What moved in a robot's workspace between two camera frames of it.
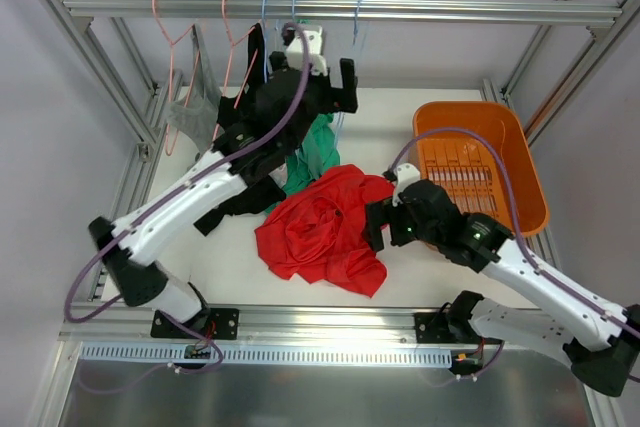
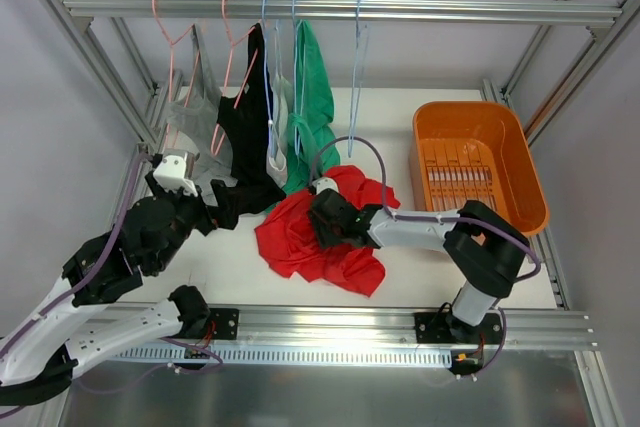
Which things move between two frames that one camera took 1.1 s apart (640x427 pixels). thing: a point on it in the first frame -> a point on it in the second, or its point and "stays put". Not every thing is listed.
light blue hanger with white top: (265, 62) stays put
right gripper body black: (376, 223) -> (320, 223)
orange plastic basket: (469, 171) stays put
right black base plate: (432, 328) stays put
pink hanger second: (230, 56) stays put
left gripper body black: (330, 95) -> (201, 212)
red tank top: (318, 232) stays put
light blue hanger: (356, 14) -> (361, 41)
